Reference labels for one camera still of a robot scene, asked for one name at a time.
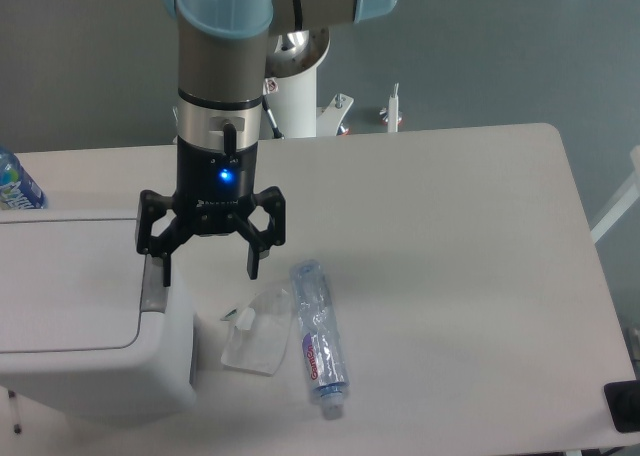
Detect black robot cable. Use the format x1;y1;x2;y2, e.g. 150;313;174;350
260;80;286;140

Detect white frame leg right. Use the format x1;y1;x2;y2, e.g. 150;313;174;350
590;146;639;244

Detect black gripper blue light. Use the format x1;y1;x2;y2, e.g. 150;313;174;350
136;139;286;287

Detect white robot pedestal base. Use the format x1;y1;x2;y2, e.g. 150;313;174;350
171;25;356;146

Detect crushed clear plastic bottle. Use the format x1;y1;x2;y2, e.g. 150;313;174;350
290;260;349;420

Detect crumpled clear plastic wrapper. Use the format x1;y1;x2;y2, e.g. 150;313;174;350
221;287;293;376

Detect white table leg bracket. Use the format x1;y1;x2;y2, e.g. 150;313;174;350
379;82;404;133

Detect blue labelled water bottle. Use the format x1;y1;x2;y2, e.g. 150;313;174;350
1;147;48;210

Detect black clamp at table edge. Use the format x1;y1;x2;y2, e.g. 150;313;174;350
604;380;639;433

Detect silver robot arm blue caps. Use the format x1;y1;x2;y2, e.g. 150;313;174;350
136;0;398;286

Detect white plastic trash can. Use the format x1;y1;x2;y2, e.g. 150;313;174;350
1;210;196;417

